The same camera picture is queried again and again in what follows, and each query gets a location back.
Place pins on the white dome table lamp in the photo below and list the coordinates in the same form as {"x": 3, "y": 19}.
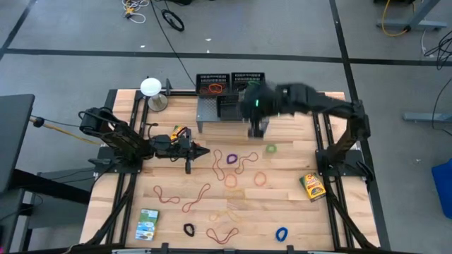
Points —
{"x": 151, "y": 87}

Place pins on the grey metal riser shelf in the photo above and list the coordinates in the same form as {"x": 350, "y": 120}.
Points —
{"x": 206, "y": 113}

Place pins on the grey desk leg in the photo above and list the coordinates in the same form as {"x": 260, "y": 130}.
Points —
{"x": 423, "y": 25}

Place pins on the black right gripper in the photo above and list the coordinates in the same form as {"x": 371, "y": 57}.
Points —
{"x": 261, "y": 102}

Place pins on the blue coil wristband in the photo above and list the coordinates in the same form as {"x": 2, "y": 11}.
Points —
{"x": 277, "y": 235}

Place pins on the yellow rod with black knob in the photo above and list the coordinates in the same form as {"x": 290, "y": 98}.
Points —
{"x": 38, "y": 122}

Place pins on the black side desk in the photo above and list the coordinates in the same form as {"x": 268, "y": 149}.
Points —
{"x": 14, "y": 141}

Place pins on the orange rubber band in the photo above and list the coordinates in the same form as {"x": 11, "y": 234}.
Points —
{"x": 255, "y": 178}
{"x": 225, "y": 180}
{"x": 210, "y": 88}

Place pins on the green coil wristband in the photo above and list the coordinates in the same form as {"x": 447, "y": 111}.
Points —
{"x": 267, "y": 148}
{"x": 254, "y": 83}

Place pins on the black mesh basket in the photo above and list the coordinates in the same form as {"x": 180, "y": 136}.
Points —
{"x": 227, "y": 111}
{"x": 213, "y": 78}
{"x": 240, "y": 78}

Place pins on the blue plastic bin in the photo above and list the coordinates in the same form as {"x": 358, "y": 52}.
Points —
{"x": 444, "y": 190}

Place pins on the purple coil wristband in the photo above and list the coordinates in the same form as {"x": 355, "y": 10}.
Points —
{"x": 228, "y": 158}

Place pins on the black coil wristband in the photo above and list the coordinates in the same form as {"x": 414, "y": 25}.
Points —
{"x": 184, "y": 228}

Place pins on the grey desk foot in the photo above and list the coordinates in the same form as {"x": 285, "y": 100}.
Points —
{"x": 427, "y": 117}

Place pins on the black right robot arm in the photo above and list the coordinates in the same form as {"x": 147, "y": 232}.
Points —
{"x": 349, "y": 134}

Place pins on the yellow green crayon box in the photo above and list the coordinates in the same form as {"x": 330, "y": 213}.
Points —
{"x": 177, "y": 132}
{"x": 147, "y": 224}
{"x": 312, "y": 187}

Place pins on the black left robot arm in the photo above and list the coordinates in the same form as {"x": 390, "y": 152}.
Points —
{"x": 123, "y": 141}

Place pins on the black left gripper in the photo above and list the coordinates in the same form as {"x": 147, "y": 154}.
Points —
{"x": 171, "y": 146}

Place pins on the red rubber band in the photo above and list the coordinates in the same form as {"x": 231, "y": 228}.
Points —
{"x": 196, "y": 198}
{"x": 216, "y": 167}
{"x": 239, "y": 174}
{"x": 202, "y": 91}
{"x": 154, "y": 190}
{"x": 221, "y": 243}

